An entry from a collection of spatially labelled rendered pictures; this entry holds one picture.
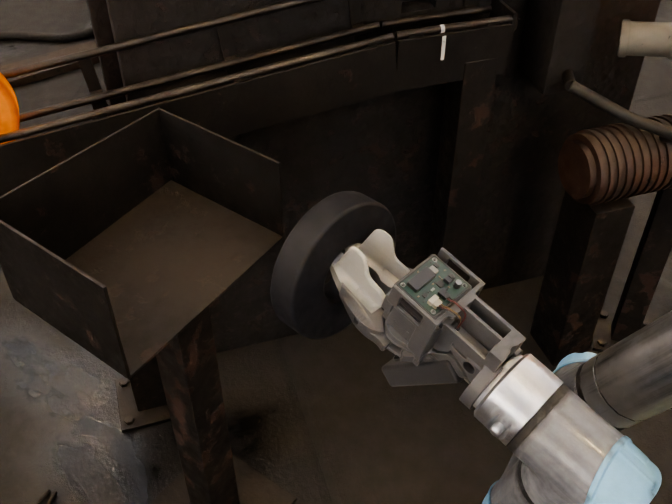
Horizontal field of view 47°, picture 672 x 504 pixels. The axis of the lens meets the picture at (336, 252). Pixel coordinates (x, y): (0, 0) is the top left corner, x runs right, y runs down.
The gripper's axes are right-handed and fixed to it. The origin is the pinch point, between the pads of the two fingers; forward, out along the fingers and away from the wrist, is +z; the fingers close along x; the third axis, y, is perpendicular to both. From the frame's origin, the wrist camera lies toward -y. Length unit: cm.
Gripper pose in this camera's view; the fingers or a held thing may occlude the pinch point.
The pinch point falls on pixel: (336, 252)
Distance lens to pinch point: 76.8
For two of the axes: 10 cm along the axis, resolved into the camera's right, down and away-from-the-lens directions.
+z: -7.0, -6.4, 3.2
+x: -6.9, 4.9, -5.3
